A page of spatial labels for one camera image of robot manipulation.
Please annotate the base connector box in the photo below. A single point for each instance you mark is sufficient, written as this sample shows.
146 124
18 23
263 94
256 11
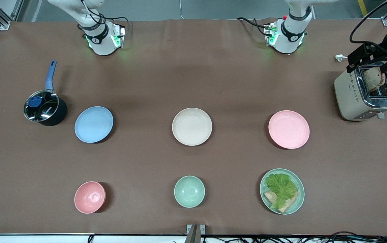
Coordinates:
121 33
270 33

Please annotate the green bowl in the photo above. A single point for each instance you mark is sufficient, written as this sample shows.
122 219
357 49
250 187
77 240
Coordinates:
189 191

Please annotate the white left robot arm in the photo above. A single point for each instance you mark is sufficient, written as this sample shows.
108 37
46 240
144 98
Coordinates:
289 40

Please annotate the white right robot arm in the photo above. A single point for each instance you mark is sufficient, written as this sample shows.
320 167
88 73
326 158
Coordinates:
100 44

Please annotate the pink plate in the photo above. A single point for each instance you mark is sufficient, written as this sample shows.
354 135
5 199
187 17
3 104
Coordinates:
289 129

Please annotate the white power plug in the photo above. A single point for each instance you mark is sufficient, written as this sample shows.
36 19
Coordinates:
340 58

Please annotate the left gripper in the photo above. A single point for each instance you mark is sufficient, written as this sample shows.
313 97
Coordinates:
381 53

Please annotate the left base connector box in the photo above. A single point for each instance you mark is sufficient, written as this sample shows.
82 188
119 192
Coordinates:
270 33

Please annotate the green lettuce leaf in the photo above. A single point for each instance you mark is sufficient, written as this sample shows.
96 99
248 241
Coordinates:
281 185

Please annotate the green plate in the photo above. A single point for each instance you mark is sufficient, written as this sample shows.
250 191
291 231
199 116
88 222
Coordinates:
300 194

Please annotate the blue plate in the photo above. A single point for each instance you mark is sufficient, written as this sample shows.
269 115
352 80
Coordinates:
94 124

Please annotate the glass pan lid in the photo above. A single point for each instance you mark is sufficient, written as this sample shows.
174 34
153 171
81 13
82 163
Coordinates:
41 105

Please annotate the brown toast slice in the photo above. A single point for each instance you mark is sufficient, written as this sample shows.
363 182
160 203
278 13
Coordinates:
373 79

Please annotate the right base connector box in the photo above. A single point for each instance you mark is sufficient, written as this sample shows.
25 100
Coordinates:
121 33

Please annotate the brown table cover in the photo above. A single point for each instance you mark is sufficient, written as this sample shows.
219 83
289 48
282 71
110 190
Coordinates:
213 84

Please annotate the pink bowl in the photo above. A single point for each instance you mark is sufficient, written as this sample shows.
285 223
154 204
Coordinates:
89 197

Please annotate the beige chrome toaster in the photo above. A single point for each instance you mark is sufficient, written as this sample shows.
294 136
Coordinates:
352 98

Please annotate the grey metal bracket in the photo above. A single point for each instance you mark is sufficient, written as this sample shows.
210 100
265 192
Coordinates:
195 233

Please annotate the brown bread slice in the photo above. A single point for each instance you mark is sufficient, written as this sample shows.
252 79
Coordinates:
268 196
290 202

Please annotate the beige plate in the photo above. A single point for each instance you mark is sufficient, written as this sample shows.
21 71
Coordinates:
192 126

